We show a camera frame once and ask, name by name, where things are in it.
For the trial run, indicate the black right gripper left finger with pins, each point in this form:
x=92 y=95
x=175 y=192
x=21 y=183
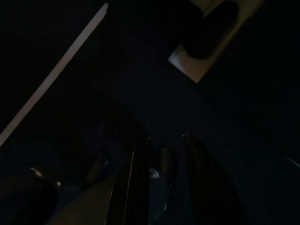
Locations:
x=138 y=187

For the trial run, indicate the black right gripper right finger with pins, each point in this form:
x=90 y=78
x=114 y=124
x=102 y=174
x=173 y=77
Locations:
x=206 y=187

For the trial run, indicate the white flat strip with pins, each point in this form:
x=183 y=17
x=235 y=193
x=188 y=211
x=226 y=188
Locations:
x=54 y=75

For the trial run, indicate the black slipper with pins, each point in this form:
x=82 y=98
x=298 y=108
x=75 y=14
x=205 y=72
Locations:
x=211 y=30

